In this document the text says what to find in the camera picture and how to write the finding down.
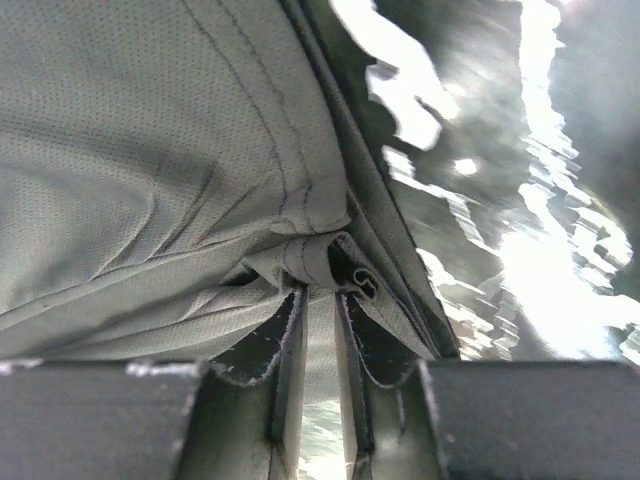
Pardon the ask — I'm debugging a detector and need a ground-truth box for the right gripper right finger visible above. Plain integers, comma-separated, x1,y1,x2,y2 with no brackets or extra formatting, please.
335,295,639,479

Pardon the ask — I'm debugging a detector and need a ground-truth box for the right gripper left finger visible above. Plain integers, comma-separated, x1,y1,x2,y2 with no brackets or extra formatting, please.
1,287,308,479

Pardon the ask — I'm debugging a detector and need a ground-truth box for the black t shirt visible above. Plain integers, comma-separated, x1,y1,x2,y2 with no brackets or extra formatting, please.
1,1,459,386

